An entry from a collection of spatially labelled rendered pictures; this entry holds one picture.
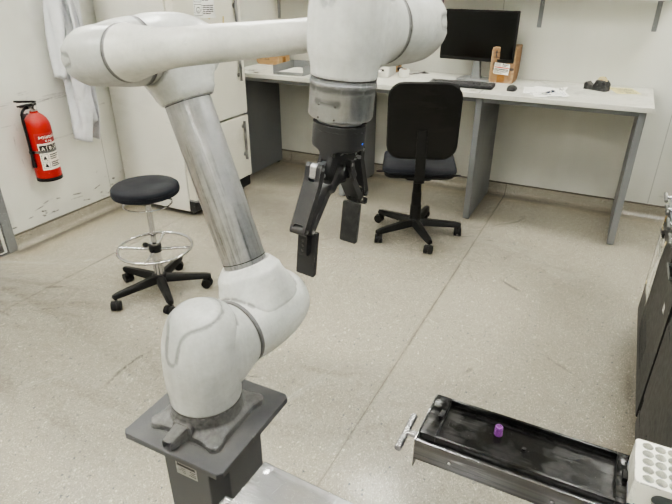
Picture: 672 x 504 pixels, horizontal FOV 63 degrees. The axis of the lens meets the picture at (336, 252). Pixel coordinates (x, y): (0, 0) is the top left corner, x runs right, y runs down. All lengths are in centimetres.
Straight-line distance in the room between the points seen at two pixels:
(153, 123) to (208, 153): 290
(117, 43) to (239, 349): 61
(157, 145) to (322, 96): 342
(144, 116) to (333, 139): 343
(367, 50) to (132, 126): 360
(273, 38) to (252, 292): 54
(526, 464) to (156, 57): 93
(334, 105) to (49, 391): 215
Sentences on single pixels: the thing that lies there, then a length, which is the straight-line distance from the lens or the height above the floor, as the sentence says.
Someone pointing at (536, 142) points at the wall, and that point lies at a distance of 446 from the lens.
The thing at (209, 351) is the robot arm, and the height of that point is 92.
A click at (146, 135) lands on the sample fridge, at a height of 56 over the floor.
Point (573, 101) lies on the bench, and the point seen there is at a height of 90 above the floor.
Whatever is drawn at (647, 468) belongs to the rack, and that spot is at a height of 86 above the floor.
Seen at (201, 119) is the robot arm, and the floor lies 130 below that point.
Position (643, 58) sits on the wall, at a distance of 432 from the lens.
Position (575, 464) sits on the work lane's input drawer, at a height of 80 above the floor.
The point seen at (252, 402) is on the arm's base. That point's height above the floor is 72.
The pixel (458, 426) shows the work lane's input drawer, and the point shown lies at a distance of 111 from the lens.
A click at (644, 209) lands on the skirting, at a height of 5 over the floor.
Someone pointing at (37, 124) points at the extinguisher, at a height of 77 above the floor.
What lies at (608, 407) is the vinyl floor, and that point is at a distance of 256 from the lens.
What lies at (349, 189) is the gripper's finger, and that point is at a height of 127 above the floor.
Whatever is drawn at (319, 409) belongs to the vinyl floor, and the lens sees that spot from 229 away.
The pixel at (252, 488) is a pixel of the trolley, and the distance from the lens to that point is 98.
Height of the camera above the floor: 157
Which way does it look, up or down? 27 degrees down
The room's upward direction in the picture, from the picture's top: straight up
